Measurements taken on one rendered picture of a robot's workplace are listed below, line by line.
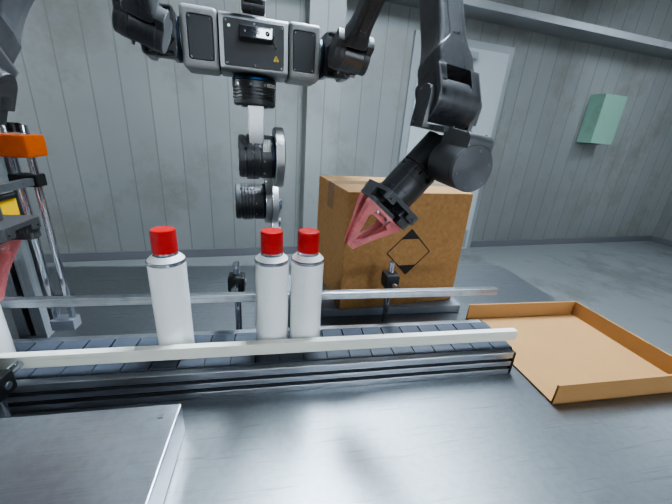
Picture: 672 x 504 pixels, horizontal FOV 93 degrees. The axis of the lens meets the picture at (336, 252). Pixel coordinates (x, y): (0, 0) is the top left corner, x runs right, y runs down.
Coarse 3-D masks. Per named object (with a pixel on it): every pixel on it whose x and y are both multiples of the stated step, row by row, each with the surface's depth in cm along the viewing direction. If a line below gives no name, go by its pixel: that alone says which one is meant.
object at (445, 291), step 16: (400, 288) 59; (416, 288) 60; (432, 288) 60; (448, 288) 61; (464, 288) 61; (480, 288) 62; (496, 288) 62; (0, 304) 47; (16, 304) 47; (32, 304) 48; (48, 304) 48; (64, 304) 48; (80, 304) 49; (96, 304) 49; (112, 304) 50; (128, 304) 50; (144, 304) 51
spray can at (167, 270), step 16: (160, 240) 43; (176, 240) 45; (160, 256) 44; (176, 256) 45; (160, 272) 44; (176, 272) 45; (160, 288) 44; (176, 288) 45; (160, 304) 45; (176, 304) 46; (160, 320) 46; (176, 320) 47; (160, 336) 48; (176, 336) 48; (192, 336) 50
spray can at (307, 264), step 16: (304, 240) 47; (304, 256) 48; (320, 256) 49; (304, 272) 48; (320, 272) 49; (304, 288) 49; (320, 288) 50; (304, 304) 50; (320, 304) 52; (304, 320) 51; (304, 336) 52
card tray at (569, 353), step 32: (512, 320) 76; (544, 320) 77; (576, 320) 78; (608, 320) 72; (544, 352) 65; (576, 352) 66; (608, 352) 67; (640, 352) 66; (544, 384) 56; (576, 384) 52; (608, 384) 53; (640, 384) 55
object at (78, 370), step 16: (208, 336) 55; (224, 336) 55; (240, 336) 56; (256, 336) 56; (288, 336) 57; (320, 336) 57; (304, 352) 53; (320, 352) 53; (336, 352) 53; (352, 352) 54; (368, 352) 54; (384, 352) 54; (400, 352) 55; (416, 352) 55; (432, 352) 55; (32, 368) 46; (48, 368) 46; (64, 368) 46; (80, 368) 46; (96, 368) 46; (112, 368) 47; (128, 368) 47; (144, 368) 47; (160, 368) 47; (176, 368) 48; (192, 368) 48
